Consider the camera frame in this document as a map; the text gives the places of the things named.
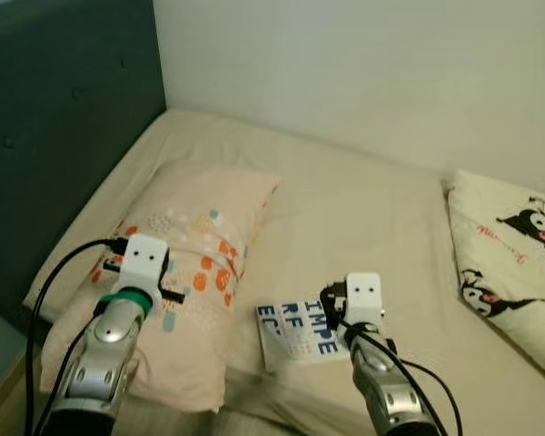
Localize teal upholstered headboard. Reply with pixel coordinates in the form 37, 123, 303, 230
0, 0, 168, 321

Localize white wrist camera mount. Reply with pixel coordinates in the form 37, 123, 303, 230
123, 233, 172, 292
345, 273, 383, 327

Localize cream cartoon print quilt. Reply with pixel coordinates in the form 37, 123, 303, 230
447, 170, 545, 388

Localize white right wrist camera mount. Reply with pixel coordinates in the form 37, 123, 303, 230
345, 273, 383, 327

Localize pink patterned pillow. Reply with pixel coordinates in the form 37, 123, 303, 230
41, 162, 283, 415

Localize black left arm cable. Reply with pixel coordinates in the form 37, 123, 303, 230
24, 238, 126, 436

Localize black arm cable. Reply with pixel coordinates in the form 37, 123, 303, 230
332, 313, 465, 436
24, 238, 126, 436

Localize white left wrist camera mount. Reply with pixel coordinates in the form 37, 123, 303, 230
123, 233, 172, 292

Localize white book blue letters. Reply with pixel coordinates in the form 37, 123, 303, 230
256, 300, 352, 374

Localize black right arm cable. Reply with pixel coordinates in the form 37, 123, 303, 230
332, 313, 465, 436

